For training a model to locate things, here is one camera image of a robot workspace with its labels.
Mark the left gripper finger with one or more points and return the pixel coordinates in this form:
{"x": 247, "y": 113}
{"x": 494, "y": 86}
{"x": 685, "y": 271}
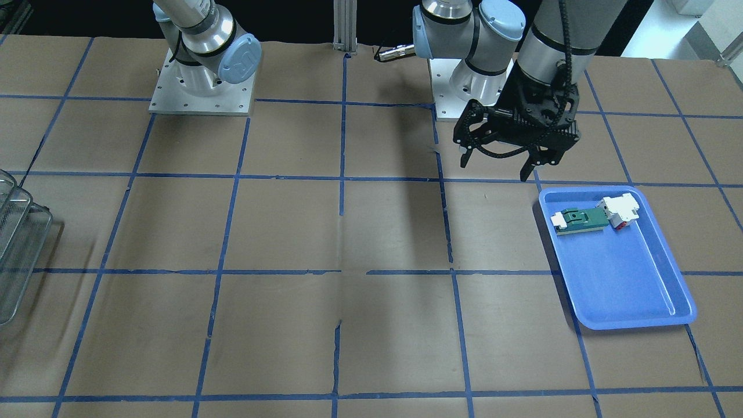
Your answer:
{"x": 539, "y": 155}
{"x": 471, "y": 129}

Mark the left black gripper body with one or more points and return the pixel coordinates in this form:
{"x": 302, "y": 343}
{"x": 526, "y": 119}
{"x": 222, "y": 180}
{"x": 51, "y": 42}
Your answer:
{"x": 478, "y": 120}

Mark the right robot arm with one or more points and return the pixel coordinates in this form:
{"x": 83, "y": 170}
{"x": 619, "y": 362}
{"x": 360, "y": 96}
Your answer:
{"x": 206, "y": 33}

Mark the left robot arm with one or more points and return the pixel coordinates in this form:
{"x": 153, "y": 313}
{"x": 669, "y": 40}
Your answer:
{"x": 486, "y": 36}

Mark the green circuit board module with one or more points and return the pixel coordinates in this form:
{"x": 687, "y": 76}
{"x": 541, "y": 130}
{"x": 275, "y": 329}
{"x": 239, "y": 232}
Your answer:
{"x": 574, "y": 220}

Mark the white plastic terminal block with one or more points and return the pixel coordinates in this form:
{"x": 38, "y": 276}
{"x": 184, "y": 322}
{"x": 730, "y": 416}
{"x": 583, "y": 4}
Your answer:
{"x": 620, "y": 211}

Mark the blue plastic tray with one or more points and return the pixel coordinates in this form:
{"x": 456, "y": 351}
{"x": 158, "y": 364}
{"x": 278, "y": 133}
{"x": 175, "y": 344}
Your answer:
{"x": 618, "y": 279}

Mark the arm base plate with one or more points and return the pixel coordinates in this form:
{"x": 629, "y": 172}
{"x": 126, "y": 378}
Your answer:
{"x": 447, "y": 93}
{"x": 196, "y": 91}

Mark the silver cable connector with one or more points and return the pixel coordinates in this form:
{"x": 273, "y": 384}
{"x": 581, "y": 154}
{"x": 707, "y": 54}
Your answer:
{"x": 392, "y": 54}

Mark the aluminium frame post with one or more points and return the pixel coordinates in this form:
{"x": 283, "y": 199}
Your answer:
{"x": 344, "y": 19}

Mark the clear wire shelf basket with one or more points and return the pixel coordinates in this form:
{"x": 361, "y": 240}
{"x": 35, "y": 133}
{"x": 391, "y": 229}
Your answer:
{"x": 24, "y": 230}

